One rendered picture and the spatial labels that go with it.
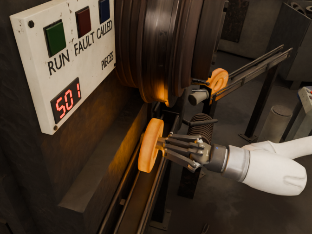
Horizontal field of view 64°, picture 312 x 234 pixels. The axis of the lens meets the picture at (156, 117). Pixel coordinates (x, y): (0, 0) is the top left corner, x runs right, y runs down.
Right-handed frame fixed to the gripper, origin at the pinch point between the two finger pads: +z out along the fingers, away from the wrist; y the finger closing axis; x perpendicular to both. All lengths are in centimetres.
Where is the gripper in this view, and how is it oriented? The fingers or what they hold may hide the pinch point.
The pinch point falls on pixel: (152, 140)
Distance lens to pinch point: 72.0
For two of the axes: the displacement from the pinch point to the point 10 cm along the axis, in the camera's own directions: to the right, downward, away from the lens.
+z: -9.6, -2.5, 1.3
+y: 2.6, -5.8, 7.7
